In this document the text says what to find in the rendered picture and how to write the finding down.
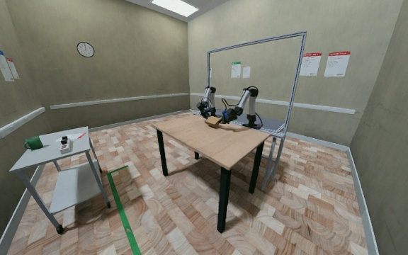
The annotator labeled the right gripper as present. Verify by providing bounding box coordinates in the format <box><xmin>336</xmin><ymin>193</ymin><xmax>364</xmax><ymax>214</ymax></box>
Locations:
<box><xmin>200</xmin><ymin>109</ymin><xmax>209</xmax><ymax>120</ymax></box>

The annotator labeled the brown cardboard box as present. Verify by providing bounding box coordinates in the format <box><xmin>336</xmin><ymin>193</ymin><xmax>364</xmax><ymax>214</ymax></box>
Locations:
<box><xmin>205</xmin><ymin>116</ymin><xmax>221</xmax><ymax>127</ymax></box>

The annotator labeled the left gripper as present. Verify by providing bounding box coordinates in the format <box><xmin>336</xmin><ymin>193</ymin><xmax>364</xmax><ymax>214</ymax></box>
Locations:
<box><xmin>218</xmin><ymin>110</ymin><xmax>231</xmax><ymax>124</ymax></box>

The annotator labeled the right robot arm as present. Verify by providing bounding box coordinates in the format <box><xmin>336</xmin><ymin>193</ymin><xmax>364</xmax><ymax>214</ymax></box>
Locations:
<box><xmin>196</xmin><ymin>87</ymin><xmax>219</xmax><ymax>118</ymax></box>

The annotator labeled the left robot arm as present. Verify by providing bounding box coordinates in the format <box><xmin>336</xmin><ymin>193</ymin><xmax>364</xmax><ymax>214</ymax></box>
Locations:
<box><xmin>226</xmin><ymin>88</ymin><xmax>261</xmax><ymax>130</ymax></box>

